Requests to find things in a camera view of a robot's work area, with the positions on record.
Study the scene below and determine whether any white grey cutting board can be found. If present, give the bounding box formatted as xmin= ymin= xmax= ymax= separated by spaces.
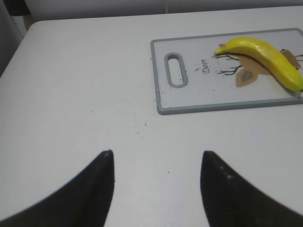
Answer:
xmin=151 ymin=28 xmax=303 ymax=114

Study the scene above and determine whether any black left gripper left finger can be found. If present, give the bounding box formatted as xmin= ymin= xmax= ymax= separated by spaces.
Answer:
xmin=0 ymin=150 xmax=115 ymax=227

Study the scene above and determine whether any yellow plastic banana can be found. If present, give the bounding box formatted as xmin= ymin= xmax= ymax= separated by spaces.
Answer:
xmin=214 ymin=37 xmax=303 ymax=92

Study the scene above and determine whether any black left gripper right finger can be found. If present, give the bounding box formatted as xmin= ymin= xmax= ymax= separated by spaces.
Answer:
xmin=200 ymin=151 xmax=303 ymax=227

